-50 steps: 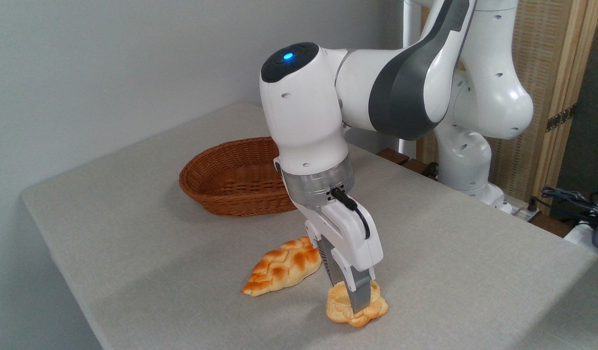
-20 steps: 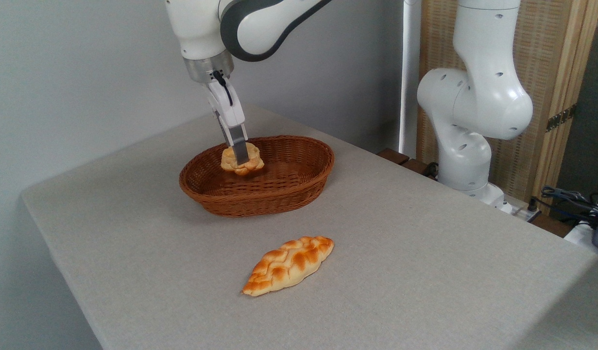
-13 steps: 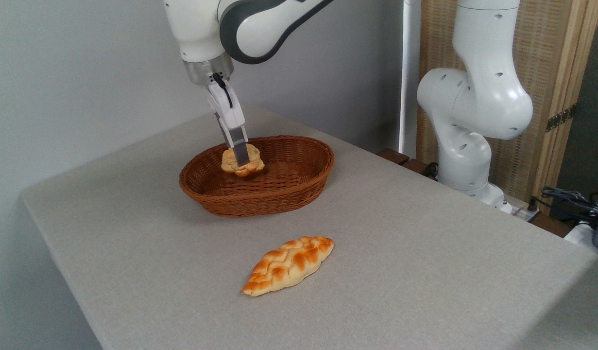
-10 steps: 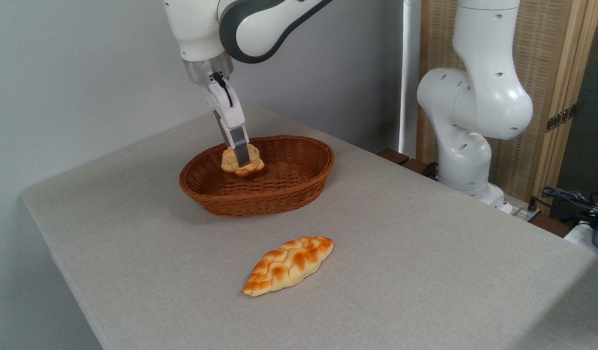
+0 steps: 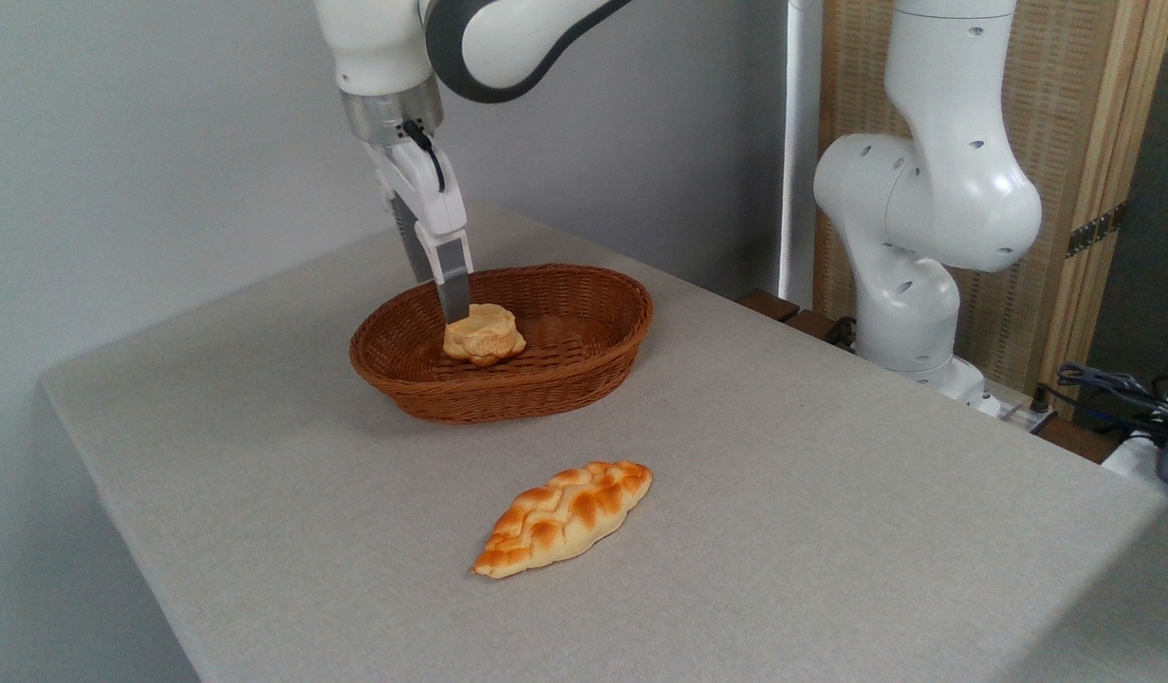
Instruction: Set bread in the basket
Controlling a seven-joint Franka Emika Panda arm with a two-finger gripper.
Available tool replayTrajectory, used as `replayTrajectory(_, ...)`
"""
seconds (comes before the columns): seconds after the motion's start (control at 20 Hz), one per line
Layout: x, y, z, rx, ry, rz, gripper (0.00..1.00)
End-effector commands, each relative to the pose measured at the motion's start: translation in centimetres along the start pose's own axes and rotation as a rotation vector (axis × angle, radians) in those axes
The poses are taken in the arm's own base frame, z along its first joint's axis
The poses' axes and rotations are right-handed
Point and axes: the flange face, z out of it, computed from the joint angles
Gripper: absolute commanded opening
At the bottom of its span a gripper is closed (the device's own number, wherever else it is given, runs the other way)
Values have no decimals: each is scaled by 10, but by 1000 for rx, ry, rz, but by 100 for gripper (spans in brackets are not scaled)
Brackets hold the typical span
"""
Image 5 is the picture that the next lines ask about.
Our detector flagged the wooden rattan folding screen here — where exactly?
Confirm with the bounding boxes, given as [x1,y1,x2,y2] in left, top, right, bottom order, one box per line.
[816,0,1168,411]

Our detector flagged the white vertical pole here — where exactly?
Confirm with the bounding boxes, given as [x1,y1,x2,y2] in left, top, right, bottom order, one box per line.
[778,0,825,309]

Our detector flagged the round pale bread bun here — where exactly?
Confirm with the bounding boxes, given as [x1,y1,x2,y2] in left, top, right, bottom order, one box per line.
[441,303,528,369]

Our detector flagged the brown oval wicker basket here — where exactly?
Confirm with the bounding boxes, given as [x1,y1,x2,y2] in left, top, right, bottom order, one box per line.
[349,263,655,425]

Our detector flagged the braided golden bread loaf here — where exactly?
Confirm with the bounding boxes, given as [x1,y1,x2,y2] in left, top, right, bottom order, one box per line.
[471,460,654,580]

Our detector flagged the brown wooden base planks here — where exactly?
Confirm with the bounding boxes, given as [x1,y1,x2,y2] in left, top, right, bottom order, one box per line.
[735,290,856,354]

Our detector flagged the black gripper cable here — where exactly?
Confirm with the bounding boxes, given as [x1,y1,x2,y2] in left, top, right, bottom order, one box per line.
[402,118,448,194]

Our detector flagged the metal screen hinge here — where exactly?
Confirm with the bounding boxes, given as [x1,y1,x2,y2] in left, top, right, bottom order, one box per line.
[1066,203,1128,259]

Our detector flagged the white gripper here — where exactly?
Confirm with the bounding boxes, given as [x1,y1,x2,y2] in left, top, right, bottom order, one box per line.
[363,136,476,326]

